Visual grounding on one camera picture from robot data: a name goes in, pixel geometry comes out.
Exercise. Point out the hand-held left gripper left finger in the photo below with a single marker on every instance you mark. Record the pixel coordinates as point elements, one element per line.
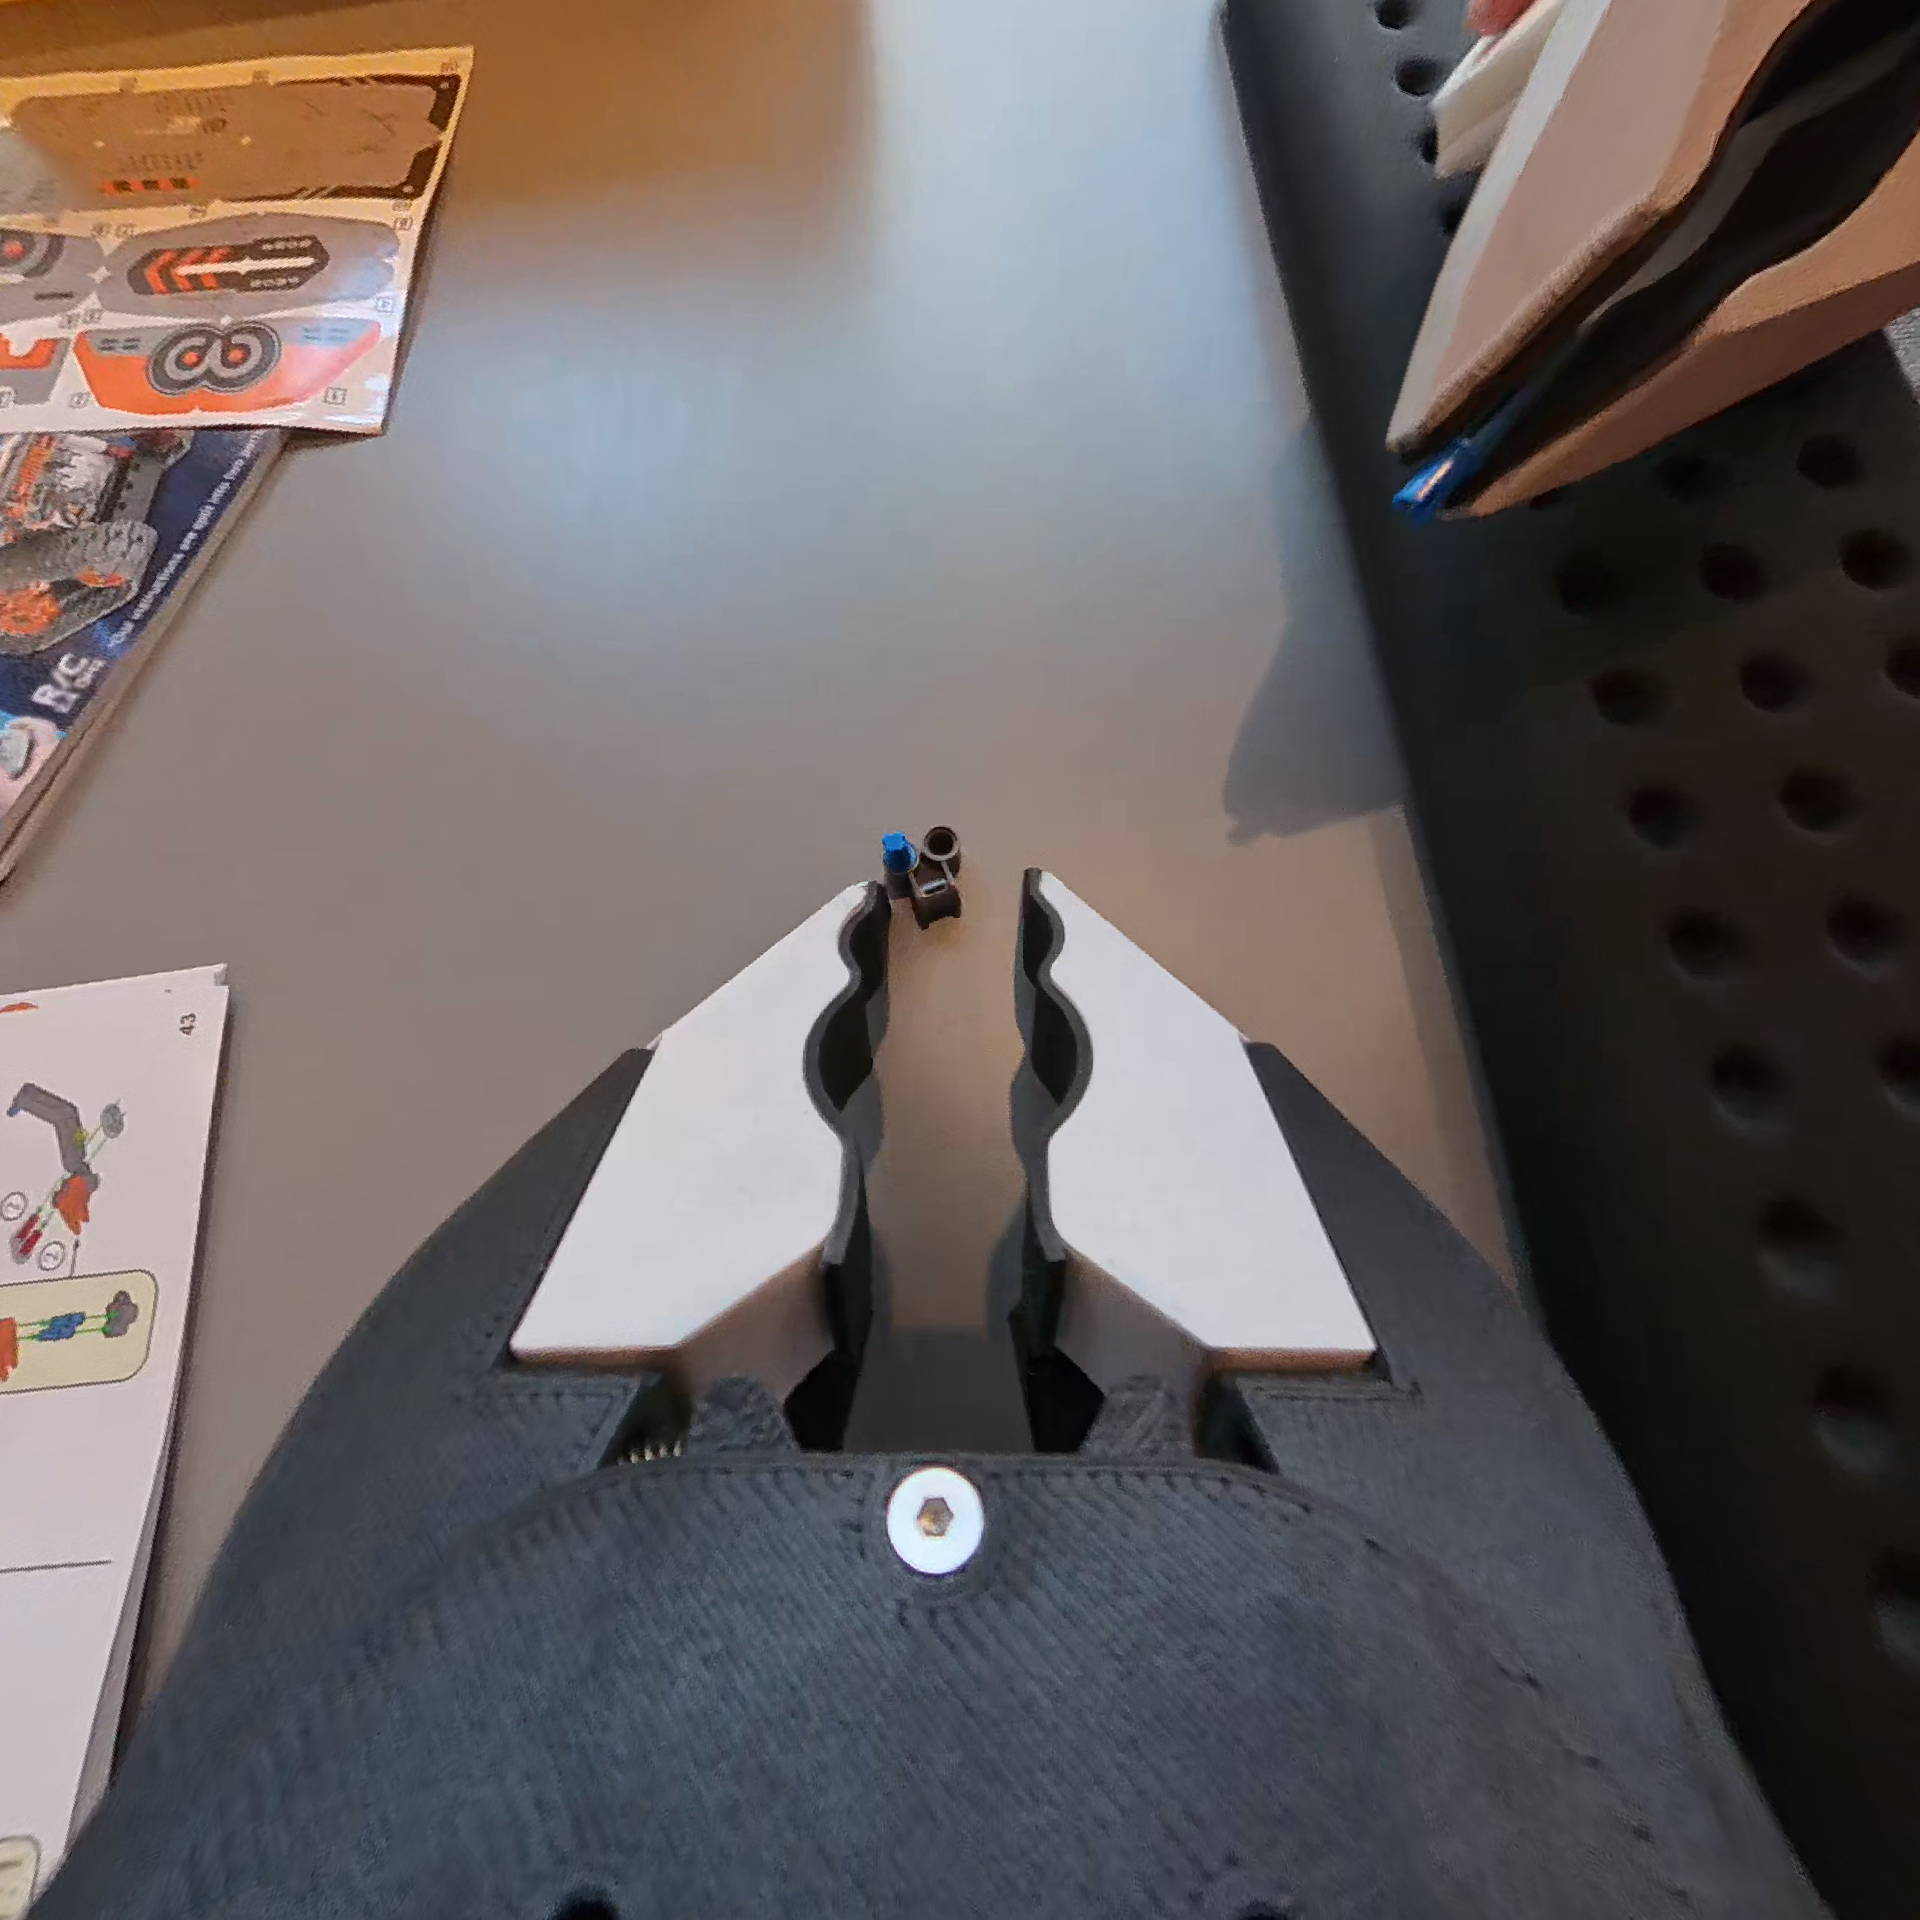
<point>690,1201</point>

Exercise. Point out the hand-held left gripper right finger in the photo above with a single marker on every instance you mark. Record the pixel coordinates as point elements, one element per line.
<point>1200,1201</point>

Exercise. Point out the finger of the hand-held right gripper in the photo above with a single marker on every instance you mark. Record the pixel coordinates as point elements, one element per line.
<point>1770,346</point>
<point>1589,196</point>

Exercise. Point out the dark grey tube connector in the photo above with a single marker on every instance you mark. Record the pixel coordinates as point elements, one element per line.
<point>932,879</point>

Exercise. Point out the grey desk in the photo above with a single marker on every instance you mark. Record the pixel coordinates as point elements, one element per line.
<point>749,525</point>

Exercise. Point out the person's right hand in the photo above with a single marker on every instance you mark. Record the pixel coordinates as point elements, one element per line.
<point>1499,13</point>

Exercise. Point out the black perforated chair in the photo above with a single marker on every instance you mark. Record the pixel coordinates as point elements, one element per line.
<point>1724,1052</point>

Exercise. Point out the open white instruction booklet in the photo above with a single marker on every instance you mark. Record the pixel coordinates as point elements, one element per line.
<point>90,1351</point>

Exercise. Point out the closed blue booklet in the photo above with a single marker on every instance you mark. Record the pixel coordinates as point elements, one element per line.
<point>105,601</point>

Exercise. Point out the orange sticker sheet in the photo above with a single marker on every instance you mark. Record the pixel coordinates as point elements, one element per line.
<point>225,226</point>

